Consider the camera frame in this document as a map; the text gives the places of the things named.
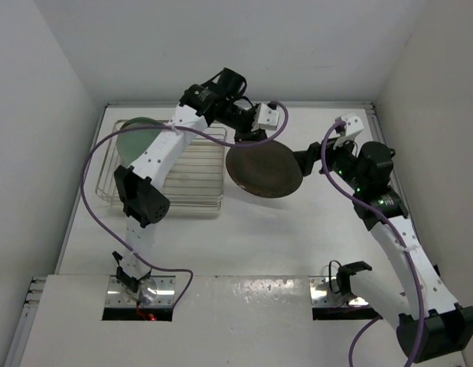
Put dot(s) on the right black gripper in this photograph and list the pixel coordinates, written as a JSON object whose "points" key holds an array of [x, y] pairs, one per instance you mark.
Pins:
{"points": [[306, 158]]}

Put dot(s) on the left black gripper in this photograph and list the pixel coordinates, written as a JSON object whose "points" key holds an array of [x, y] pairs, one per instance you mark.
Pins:
{"points": [[258, 135]]}

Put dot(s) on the brown speckled plate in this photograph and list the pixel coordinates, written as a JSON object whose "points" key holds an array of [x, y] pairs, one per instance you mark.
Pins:
{"points": [[267, 171]]}

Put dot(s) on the teal flower plate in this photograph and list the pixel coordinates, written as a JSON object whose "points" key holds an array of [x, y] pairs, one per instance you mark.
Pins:
{"points": [[131, 145], [141, 122]]}

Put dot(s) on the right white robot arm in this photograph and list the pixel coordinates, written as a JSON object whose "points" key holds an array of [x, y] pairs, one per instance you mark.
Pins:
{"points": [[428, 320]]}

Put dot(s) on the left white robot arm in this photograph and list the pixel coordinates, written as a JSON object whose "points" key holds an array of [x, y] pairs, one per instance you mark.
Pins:
{"points": [[140, 184]]}

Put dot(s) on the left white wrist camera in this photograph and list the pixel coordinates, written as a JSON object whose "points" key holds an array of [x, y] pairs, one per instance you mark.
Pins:
{"points": [[266, 118]]}

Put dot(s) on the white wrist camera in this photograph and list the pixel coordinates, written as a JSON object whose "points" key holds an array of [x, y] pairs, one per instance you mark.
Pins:
{"points": [[349, 127], [266, 118]]}

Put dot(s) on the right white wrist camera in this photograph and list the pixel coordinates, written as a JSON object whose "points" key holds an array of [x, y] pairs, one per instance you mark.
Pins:
{"points": [[349, 127]]}

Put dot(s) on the wire dish rack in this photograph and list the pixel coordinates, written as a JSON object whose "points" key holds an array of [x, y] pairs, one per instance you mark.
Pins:
{"points": [[195, 182]]}

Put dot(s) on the aluminium frame rail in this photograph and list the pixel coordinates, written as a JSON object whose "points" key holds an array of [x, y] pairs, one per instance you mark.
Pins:
{"points": [[388, 218]]}

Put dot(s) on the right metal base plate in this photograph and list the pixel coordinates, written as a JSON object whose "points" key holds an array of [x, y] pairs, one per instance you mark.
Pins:
{"points": [[324, 293]]}

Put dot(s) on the metal base plate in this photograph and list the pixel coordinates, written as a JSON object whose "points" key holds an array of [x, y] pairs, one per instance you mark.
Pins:
{"points": [[324, 293], [153, 292]]}

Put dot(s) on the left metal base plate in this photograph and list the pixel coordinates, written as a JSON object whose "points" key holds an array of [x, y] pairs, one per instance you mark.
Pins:
{"points": [[153, 292]]}

